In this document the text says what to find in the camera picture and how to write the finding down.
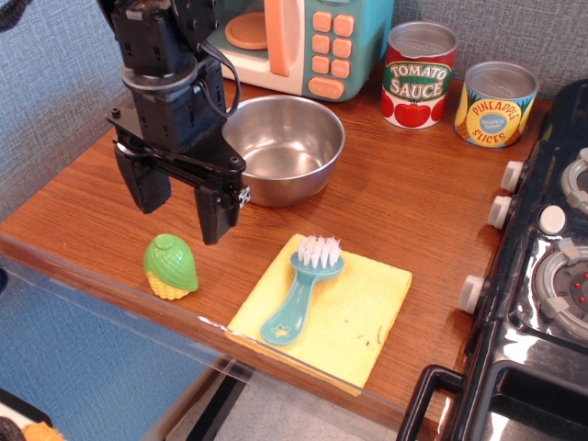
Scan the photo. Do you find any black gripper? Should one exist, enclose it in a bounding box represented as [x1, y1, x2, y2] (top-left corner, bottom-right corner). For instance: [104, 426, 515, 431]
[109, 56, 250, 245]

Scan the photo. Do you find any stainless steel pot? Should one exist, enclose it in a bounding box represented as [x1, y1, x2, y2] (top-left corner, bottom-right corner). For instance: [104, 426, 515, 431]
[222, 95, 345, 208]

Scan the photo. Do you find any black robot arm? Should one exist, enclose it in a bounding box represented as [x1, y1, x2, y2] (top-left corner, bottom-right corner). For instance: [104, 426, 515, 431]
[99, 1, 249, 244]

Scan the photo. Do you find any toy corn with green husk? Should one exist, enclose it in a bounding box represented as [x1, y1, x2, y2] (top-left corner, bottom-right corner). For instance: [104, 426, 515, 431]
[143, 233, 199, 300]

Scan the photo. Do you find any teal toy brush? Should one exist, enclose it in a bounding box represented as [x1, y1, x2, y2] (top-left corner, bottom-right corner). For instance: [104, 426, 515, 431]
[259, 235, 345, 346]

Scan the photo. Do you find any clear acrylic table guard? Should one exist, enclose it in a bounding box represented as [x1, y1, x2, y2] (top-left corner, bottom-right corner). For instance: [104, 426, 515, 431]
[1, 235, 404, 431]

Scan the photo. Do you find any yellow cloth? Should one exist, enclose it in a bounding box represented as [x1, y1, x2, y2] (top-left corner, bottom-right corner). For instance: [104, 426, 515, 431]
[226, 234, 413, 396]

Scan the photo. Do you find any teal toy microwave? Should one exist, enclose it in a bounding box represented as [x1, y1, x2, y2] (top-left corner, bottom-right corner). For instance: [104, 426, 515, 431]
[209, 1, 394, 102]

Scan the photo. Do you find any orange fuzzy object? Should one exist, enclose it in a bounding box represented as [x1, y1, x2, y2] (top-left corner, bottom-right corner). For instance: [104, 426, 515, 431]
[22, 422, 65, 441]

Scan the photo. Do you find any tomato sauce can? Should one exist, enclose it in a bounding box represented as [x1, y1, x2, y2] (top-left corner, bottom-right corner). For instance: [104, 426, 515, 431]
[380, 21, 458, 130]

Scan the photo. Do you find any pineapple slices can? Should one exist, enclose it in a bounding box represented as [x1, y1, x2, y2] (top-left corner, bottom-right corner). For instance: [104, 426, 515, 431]
[454, 61, 539, 149]

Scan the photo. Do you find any black toy stove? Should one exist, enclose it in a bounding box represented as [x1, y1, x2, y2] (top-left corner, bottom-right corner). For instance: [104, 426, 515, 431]
[398, 80, 587, 440]

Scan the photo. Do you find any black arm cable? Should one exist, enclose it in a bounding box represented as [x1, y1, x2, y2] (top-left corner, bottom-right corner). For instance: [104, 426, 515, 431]
[200, 40, 243, 119]

